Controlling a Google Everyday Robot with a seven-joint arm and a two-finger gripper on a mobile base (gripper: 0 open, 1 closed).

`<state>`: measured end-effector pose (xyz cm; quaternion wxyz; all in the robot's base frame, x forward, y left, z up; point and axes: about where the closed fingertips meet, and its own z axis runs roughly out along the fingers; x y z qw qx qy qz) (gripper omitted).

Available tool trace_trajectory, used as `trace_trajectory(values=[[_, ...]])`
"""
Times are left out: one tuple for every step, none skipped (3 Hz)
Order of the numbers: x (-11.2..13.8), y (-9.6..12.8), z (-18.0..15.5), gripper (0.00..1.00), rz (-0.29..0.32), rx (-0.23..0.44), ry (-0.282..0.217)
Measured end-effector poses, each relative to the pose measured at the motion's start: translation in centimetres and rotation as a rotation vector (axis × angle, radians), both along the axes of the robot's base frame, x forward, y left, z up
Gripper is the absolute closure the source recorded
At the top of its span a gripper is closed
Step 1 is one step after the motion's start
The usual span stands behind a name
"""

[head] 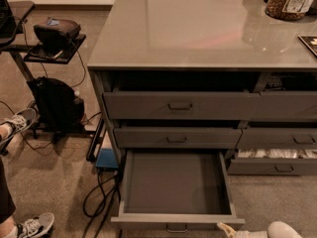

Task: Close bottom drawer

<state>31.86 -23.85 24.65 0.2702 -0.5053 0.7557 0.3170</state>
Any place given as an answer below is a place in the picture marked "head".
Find black backpack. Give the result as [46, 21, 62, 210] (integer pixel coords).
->
[28, 76, 85, 133]

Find packets in bottom right drawer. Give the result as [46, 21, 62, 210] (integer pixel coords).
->
[238, 149, 317, 159]

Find blue box on floor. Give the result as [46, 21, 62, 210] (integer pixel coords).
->
[96, 148, 118, 170]

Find grey sneaker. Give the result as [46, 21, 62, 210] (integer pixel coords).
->
[17, 212, 54, 238]
[0, 108, 37, 148]

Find grey sneaker upper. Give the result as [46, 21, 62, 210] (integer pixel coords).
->
[0, 108, 37, 148]

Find grey sneaker lower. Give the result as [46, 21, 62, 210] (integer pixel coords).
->
[17, 212, 54, 238]

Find grey drawer cabinet island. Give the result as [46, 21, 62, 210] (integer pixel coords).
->
[88, 0, 317, 167]

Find black laptop on stand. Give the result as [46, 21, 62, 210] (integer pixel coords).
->
[0, 0, 17, 39]

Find dark tablet on counter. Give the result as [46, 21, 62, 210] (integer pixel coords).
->
[298, 35, 317, 58]

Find clear jar of nuts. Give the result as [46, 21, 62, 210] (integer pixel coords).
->
[265, 0, 314, 21]

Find black pouch on shelf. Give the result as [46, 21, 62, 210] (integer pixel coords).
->
[34, 17, 81, 49]

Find black floor cables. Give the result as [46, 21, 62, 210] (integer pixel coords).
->
[81, 169, 124, 238]

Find black rolling stand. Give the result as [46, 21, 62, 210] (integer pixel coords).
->
[0, 1, 104, 162]

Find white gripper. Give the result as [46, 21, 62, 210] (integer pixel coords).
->
[217, 222, 268, 238]

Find person leg dark shorts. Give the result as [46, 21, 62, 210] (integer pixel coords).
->
[0, 160, 17, 238]

